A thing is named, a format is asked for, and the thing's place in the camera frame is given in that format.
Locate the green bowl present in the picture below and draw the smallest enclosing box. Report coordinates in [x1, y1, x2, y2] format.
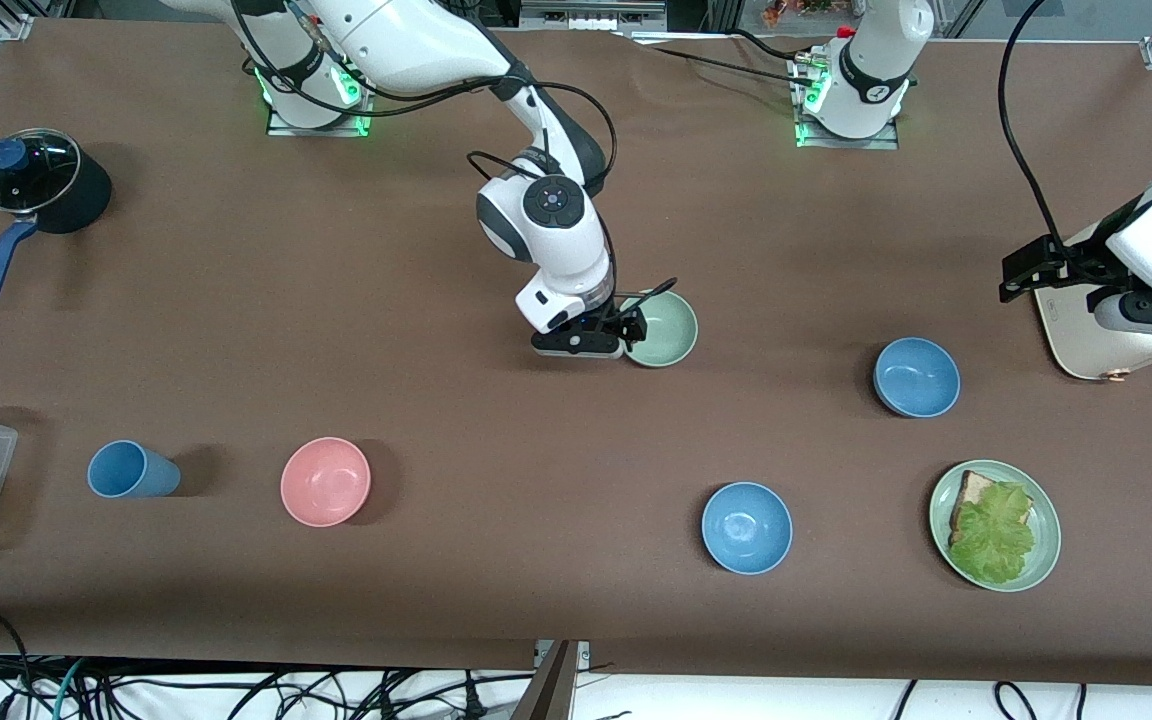
[622, 290, 700, 369]

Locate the blue bowl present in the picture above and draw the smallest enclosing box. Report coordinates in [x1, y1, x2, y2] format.
[701, 481, 794, 576]
[873, 337, 962, 419]

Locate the pink bowl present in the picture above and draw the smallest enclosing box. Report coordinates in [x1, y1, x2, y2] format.
[280, 436, 373, 528]

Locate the cream toaster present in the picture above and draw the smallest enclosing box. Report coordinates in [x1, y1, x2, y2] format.
[1033, 225, 1152, 383]

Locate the white bread slice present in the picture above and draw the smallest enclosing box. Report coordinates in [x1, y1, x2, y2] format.
[949, 470, 999, 546]

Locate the green plate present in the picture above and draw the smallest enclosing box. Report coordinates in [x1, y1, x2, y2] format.
[929, 459, 1063, 593]

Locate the green lettuce leaf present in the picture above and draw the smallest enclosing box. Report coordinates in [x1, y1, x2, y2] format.
[948, 482, 1037, 586]

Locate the brown table mat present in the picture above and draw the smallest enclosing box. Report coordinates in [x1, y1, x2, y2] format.
[0, 18, 1152, 689]

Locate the grey metal device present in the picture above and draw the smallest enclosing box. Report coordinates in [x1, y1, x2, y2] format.
[519, 0, 669, 33]

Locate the blue cup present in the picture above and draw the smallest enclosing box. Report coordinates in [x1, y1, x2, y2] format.
[87, 440, 182, 499]

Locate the glass lid blue knob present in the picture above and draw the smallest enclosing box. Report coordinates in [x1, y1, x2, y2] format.
[0, 128, 83, 215]

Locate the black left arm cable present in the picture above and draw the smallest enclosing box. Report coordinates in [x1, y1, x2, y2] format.
[994, 0, 1072, 246]

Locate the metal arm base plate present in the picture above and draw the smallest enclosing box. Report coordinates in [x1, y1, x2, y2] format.
[266, 45, 375, 138]
[794, 55, 901, 151]

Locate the black pot blue handle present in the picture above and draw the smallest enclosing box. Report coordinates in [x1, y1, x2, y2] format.
[0, 128, 114, 304]

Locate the teal cable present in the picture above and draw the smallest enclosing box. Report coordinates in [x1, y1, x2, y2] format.
[52, 658, 89, 720]

